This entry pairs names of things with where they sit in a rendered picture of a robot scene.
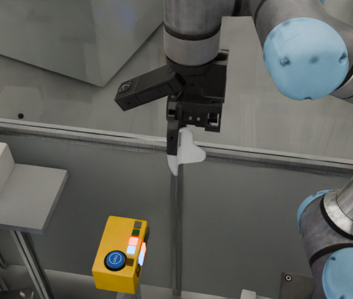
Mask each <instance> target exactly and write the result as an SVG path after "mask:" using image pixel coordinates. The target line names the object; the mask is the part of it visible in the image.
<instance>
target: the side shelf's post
mask: <svg viewBox="0 0 353 299"><path fill-rule="evenodd" d="M10 233H11V235H12V237H13V239H14V241H15V243H16V245H17V248H18V250H19V252H20V254H21V257H22V258H23V261H24V263H25V265H26V267H27V269H28V272H29V274H30V276H31V278H32V280H33V282H34V284H35V287H36V289H37V291H38V293H39V296H40V298H41V299H56V297H55V295H54V293H53V290H52V287H51V286H50V283H49V280H48V278H47V276H46V273H45V271H44V269H43V266H42V263H41V261H40V259H39V256H38V254H37V252H36V249H35V246H34V244H33V242H32V239H31V237H30V234H29V233H25V232H20V231H13V230H10Z"/></svg>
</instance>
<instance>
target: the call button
mask: <svg viewBox="0 0 353 299"><path fill-rule="evenodd" d="M123 263H124V257H123V254H121V253H120V252H110V254H109V255H108V257H107V264H108V265H109V266H110V267H111V268H119V267H121V266H122V265H123Z"/></svg>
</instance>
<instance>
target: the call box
mask: <svg viewBox="0 0 353 299"><path fill-rule="evenodd" d="M135 221H140V222H142V225H141V228H134V227H133V226H134V223H135ZM133 229H136V230H140V232H139V237H135V236H132V235H131V234H132V230H133ZM146 229H147V221H144V220H136V219H132V218H124V217H115V216H109V218H108V220H107V224H106V227H105V230H104V233H103V236H102V239H101V243H100V246H99V248H98V252H97V255H96V259H95V261H94V264H93V268H92V273H93V277H94V282H95V285H96V288H98V289H102V290H109V291H117V292H124V293H128V294H135V293H136V289H137V286H138V281H139V278H138V277H136V269H137V266H138V263H139V256H140V253H141V249H142V244H143V241H144V237H145V232H146ZM131 237H134V238H138V241H137V244H136V245H131V244H129V241H130V239H131ZM128 246H134V247H136V249H135V253H134V254H131V253H127V249H128ZM110 252H120V253H121V254H123V257H124V263H123V265H122V266H121V267H119V268H111V267H110V266H109V265H108V264H107V257H108V255H109V254H110ZM127 258H130V259H134V263H133V266H126V265H125V263H126V259H127Z"/></svg>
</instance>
